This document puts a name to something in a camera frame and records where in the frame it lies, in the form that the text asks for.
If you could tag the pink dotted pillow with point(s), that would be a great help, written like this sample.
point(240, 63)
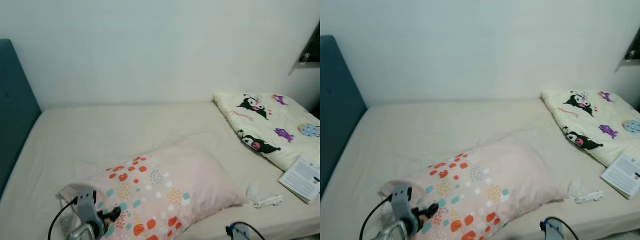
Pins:
point(190, 175)
point(510, 175)

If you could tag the white printed booklet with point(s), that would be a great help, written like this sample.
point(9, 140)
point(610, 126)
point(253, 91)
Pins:
point(622, 175)
point(302, 175)

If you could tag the white plastic wrapper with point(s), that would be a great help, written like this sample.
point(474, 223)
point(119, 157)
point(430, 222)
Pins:
point(587, 196)
point(265, 201)

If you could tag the beige sheeted bed mattress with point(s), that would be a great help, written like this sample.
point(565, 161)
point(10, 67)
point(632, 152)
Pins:
point(450, 125)
point(125, 125)

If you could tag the teal upholstered headboard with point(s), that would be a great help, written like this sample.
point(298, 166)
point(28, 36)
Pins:
point(12, 110)
point(337, 110)

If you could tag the cream cartoon print quilt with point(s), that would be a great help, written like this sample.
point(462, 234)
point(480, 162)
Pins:
point(600, 117)
point(280, 120)

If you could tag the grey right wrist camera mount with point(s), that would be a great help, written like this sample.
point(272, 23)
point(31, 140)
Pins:
point(554, 231)
point(241, 233)

